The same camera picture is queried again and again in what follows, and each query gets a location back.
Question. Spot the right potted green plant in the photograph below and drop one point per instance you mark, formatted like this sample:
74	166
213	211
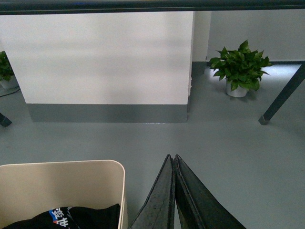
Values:
242	69

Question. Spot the beige plastic laundry hamper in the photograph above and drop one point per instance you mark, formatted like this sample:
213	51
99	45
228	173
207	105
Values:
27	190

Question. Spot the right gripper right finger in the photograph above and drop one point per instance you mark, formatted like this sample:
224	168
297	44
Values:
197	207

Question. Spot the potted green plant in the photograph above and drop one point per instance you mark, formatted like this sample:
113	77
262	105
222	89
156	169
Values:
7	76
242	69

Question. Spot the left potted green plant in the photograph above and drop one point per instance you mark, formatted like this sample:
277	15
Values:
7	76

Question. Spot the black clothing in hamper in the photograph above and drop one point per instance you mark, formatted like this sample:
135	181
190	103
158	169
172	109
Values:
72	218

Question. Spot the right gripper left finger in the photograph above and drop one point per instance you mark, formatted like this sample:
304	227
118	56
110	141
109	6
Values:
158	209

